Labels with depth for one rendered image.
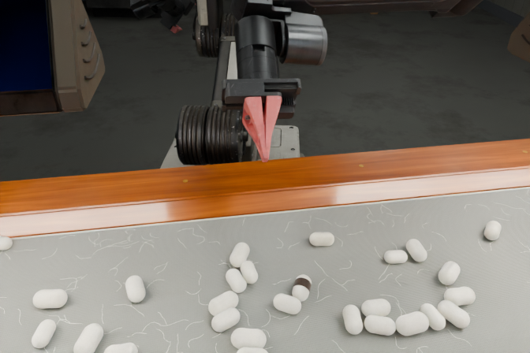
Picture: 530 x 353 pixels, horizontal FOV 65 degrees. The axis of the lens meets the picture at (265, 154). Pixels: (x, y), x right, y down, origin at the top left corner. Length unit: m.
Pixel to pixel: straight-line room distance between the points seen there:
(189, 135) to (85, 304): 0.40
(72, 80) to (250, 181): 0.45
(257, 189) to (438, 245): 0.28
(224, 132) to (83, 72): 0.56
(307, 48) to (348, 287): 0.32
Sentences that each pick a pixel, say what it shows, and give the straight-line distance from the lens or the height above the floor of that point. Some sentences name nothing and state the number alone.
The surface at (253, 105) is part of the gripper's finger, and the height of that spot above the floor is 0.94.
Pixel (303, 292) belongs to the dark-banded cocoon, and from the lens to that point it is 0.53.
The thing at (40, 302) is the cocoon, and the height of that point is 0.76.
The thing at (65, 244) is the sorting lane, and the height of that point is 0.74.
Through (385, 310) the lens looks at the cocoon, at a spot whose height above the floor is 0.75.
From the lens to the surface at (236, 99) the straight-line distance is 0.53.
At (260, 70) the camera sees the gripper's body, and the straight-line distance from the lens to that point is 0.55.
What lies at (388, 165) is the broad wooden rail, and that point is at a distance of 0.76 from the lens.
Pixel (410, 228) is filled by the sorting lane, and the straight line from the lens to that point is 0.67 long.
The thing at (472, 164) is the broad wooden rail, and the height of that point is 0.76.
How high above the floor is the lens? 1.16
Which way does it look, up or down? 31 degrees down
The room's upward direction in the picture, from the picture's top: straight up
